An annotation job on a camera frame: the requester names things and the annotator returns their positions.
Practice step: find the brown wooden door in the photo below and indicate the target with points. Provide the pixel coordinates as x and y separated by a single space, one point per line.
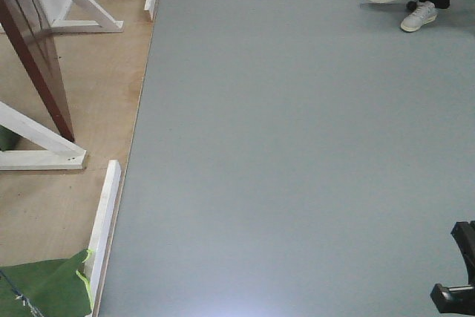
28 29

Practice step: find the far white diagonal brace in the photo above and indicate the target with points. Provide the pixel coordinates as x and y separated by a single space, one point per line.
102 22

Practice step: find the white diagonal brace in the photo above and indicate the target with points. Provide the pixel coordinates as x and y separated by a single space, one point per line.
102 22
55 153

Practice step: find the near white diagonal brace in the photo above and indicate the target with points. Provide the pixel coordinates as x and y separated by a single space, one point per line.
55 153

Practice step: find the plywood base board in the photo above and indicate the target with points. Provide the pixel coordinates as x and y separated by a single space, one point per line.
50 214

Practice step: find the right white sneaker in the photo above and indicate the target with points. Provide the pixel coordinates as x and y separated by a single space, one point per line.
424 13

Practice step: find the near green sandbag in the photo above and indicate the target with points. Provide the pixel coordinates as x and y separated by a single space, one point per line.
55 287

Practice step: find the near white edge rail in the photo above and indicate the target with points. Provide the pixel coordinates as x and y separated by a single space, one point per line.
98 242

